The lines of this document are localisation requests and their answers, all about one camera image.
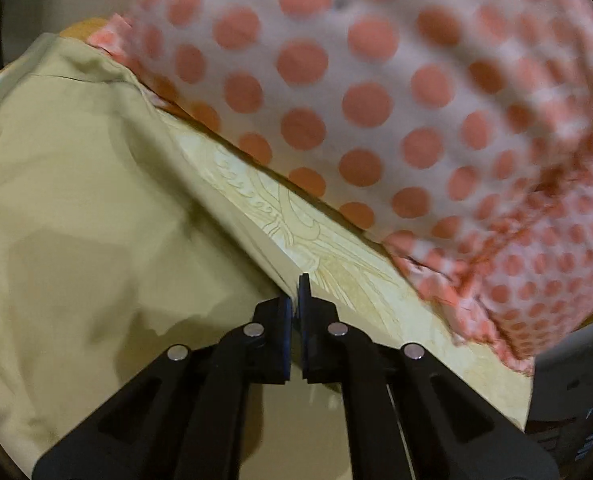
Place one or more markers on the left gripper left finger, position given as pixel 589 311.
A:
pixel 182 416

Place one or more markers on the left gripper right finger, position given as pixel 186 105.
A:
pixel 408 415

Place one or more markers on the khaki beige pants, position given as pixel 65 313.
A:
pixel 112 247

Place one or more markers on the yellow floral bed sheet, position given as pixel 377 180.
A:
pixel 343 267

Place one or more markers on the left polka dot pillow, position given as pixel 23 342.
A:
pixel 456 134

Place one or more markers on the wooden bed frame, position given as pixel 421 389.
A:
pixel 83 29

